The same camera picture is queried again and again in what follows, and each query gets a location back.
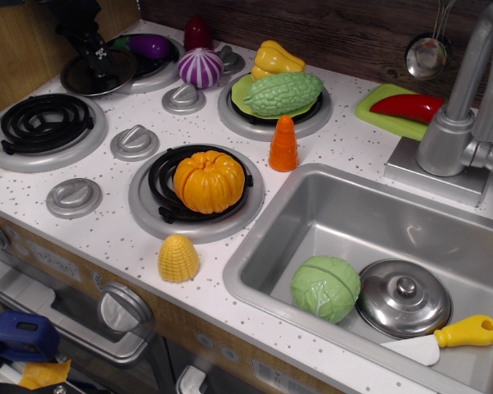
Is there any grey stove knob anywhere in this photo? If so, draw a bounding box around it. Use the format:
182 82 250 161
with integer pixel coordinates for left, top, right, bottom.
162 83 206 115
217 45 246 76
110 125 159 162
46 178 103 219

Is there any grey stove knob upper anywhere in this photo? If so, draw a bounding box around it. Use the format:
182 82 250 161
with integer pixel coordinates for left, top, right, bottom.
162 83 206 115

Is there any front right stove burner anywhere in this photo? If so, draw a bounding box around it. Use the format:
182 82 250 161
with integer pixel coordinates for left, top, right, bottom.
128 144 265 244

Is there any purple striped toy onion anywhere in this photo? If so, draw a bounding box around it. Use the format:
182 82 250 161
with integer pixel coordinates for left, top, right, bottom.
177 48 224 89

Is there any grey stove knob front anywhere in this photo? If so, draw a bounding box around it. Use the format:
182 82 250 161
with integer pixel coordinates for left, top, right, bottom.
46 178 103 219

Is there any steel lid in sink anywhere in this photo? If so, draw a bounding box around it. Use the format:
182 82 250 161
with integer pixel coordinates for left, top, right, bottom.
357 259 453 339

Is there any red toy chili pepper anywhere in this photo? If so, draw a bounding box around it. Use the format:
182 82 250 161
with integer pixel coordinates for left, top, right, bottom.
370 94 446 125

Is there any steel pot lid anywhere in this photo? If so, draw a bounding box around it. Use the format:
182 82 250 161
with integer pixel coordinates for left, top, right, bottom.
60 48 138 97

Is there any blue clamp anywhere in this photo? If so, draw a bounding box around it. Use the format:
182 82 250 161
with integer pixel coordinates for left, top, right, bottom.
0 310 60 362

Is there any stove burner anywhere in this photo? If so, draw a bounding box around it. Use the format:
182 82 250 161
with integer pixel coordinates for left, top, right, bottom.
0 94 108 173
128 144 265 244
217 77 333 142
108 34 186 94

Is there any front left stove burner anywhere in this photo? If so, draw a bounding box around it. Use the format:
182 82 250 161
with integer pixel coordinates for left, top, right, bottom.
0 94 108 173

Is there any orange toy pumpkin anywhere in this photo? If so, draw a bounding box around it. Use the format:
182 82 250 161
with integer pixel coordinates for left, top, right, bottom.
173 150 246 214

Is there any silver oven door handle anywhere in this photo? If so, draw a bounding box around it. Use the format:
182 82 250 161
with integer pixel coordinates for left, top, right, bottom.
0 213 156 369

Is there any yellow handled toy knife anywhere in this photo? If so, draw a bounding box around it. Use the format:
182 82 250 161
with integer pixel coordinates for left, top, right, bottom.
381 314 493 366

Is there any green toy bitter gourd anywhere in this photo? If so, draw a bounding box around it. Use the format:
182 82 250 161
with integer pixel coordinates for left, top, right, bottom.
243 71 324 117

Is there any back left stove burner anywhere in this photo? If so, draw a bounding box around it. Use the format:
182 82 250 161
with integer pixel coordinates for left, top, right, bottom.
108 34 186 94

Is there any yellow cloth piece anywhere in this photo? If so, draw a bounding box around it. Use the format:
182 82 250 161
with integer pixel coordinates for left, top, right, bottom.
19 360 71 390

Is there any grey toy sink basin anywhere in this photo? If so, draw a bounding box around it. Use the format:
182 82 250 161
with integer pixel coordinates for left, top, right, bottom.
223 164 493 393

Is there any green toy cabbage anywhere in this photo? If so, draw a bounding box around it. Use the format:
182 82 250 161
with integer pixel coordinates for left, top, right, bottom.
290 255 361 324

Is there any hanging steel ladle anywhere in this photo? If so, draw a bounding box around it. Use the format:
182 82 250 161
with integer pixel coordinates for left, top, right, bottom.
404 1 455 80

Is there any dark red toy vegetable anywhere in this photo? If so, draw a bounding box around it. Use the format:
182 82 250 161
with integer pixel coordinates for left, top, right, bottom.
183 15 214 51

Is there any grey stove knob back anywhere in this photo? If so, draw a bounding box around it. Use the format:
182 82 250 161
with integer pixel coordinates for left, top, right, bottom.
217 45 246 76

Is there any yellow toy corn piece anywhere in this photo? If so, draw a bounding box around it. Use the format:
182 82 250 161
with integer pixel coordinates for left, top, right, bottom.
158 234 200 282

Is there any silver toy faucet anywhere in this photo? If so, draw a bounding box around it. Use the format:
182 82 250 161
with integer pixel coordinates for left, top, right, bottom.
385 3 493 206

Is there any yellow toy bell pepper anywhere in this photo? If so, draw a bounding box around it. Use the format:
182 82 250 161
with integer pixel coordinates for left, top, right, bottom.
251 40 306 81

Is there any orange toy carrot piece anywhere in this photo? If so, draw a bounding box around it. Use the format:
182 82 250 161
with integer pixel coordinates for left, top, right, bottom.
269 115 299 172

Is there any grey stove knob middle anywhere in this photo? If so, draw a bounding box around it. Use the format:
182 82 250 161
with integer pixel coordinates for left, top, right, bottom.
110 125 159 162

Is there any back right stove burner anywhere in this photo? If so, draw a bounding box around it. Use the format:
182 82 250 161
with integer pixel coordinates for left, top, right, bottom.
217 77 333 142

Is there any green toy cutting board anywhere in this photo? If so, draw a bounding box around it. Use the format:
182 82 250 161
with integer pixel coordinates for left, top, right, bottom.
355 84 428 141

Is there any purple toy eggplant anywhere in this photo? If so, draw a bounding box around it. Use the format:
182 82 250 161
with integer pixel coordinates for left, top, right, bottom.
113 34 172 60

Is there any light green toy plate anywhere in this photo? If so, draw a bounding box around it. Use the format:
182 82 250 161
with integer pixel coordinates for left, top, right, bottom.
230 74 317 120

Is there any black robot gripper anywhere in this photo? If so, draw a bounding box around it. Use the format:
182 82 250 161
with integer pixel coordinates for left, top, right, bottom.
44 0 115 76

